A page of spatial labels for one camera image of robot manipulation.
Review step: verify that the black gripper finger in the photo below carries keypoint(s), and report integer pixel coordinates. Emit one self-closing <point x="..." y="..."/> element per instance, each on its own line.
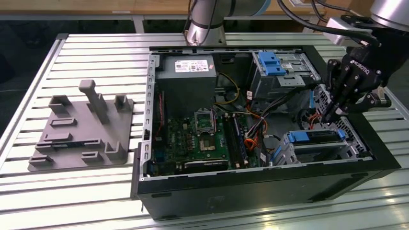
<point x="333" y="91"/>
<point x="367" y="103"/>

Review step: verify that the hard disk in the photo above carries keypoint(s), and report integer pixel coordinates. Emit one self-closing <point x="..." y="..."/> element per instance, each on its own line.
<point x="299" y="136"/>

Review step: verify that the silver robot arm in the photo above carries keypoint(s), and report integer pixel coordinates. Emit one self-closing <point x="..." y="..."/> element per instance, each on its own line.
<point x="204" y="31"/>

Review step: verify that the metal disk bay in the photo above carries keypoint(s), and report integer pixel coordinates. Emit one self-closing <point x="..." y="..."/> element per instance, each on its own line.
<point x="319" y="153"/>

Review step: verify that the black RAM slot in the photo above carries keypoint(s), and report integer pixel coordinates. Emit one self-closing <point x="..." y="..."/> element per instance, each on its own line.
<point x="231" y="141"/>

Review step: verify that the metal optical drive cage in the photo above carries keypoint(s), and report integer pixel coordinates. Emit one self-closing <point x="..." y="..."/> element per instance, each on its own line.
<point x="293" y="81"/>

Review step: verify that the black case fan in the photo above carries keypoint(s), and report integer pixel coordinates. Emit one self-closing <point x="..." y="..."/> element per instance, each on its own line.
<point x="303" y="117"/>

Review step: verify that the blue drive latch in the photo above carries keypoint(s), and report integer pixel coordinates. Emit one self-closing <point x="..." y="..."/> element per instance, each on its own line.
<point x="269" y="64"/>

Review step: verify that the CPU socket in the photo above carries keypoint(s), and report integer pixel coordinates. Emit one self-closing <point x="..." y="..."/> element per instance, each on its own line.
<point x="208" y="145"/>

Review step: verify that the grey power supply unit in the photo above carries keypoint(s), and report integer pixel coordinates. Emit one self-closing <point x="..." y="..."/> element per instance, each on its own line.
<point x="185" y="91"/>

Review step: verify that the black PC case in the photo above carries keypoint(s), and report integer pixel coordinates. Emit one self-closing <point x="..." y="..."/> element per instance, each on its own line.
<point x="256" y="196"/>

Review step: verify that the black graphics card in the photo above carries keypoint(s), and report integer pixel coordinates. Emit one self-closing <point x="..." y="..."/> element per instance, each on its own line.
<point x="204" y="165"/>

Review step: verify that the green motherboard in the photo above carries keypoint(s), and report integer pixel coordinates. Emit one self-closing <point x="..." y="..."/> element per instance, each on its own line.
<point x="179" y="143"/>

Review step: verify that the grey parts rack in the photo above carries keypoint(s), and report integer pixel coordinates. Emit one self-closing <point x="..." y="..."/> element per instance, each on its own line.
<point x="80" y="119"/>

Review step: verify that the green RAM stick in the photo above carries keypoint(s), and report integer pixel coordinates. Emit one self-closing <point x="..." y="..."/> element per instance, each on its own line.
<point x="76" y="144"/>

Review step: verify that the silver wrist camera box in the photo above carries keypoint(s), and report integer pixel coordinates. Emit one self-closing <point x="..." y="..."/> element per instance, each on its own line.
<point x="339" y="26"/>

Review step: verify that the wooden desk with white frame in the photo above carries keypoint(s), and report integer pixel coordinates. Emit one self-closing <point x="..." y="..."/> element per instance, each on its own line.
<point x="96" y="6"/>

